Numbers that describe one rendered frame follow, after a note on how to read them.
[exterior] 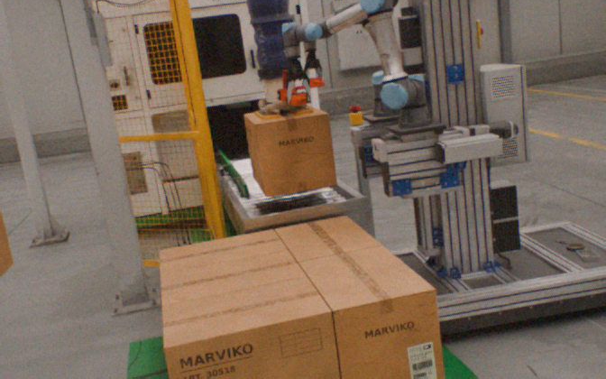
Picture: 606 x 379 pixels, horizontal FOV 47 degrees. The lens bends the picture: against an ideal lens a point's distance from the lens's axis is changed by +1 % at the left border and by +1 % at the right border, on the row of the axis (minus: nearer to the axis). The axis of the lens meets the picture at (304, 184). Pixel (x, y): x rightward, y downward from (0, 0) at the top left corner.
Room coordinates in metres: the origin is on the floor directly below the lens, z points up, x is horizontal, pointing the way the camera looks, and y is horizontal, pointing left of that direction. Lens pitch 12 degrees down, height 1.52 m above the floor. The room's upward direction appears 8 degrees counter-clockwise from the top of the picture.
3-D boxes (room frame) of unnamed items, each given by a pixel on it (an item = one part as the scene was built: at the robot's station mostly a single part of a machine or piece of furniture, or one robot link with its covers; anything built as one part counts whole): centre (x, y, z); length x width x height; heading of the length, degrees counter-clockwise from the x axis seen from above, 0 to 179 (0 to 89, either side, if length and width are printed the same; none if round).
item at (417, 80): (3.13, -0.54, 1.20); 0.13 x 0.12 x 0.14; 145
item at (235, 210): (4.65, 0.55, 0.50); 2.31 x 0.05 x 0.19; 11
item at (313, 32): (3.29, -0.12, 1.52); 0.11 x 0.11 x 0.08; 55
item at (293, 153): (3.90, 0.07, 0.89); 0.60 x 0.40 x 0.40; 9
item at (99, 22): (4.12, 1.05, 1.62); 0.20 x 0.05 x 0.30; 11
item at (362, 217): (3.56, 0.01, 0.47); 0.70 x 0.03 x 0.15; 101
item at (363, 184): (4.22, -0.37, 0.50); 0.07 x 0.07 x 1.00; 11
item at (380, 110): (3.62, -0.48, 1.09); 0.15 x 0.15 x 0.10
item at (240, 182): (5.01, 0.56, 0.60); 1.60 x 0.10 x 0.09; 11
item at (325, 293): (2.86, 0.18, 0.34); 1.20 x 1.00 x 0.40; 11
